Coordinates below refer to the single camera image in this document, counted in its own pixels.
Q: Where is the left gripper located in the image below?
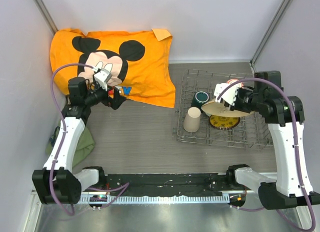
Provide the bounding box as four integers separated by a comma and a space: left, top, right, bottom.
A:
84, 81, 127, 110

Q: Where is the grey wire dish rack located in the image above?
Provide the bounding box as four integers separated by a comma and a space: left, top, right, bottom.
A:
174, 69, 273, 149

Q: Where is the cream bird plate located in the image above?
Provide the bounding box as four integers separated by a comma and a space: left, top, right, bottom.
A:
201, 100, 254, 117

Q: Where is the yellow brown patterned plate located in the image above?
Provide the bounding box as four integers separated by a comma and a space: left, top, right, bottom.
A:
209, 115, 240, 130

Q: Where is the beige tumbler cup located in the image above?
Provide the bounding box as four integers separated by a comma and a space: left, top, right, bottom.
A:
183, 107, 201, 133

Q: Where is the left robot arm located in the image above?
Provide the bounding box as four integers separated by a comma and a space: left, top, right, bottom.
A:
32, 77, 126, 205

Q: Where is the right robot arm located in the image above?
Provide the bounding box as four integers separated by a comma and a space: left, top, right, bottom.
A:
215, 71, 320, 210

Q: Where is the red white bowl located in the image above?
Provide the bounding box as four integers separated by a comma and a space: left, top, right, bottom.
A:
225, 78, 247, 89

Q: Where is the dark green mug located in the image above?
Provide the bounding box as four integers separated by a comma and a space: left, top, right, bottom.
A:
191, 91, 210, 112

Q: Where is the orange Mickey Mouse cloth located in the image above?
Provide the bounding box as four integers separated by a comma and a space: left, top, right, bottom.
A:
49, 29, 176, 108

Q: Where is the green cloth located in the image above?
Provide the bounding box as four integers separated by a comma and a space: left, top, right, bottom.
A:
44, 117, 95, 171

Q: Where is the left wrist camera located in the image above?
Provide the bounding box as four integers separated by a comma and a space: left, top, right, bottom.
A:
93, 67, 112, 91

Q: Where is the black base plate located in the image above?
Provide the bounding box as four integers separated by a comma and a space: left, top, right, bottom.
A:
87, 173, 249, 198

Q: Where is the white slotted cable duct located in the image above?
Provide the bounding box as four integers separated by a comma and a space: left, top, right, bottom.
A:
78, 194, 230, 205

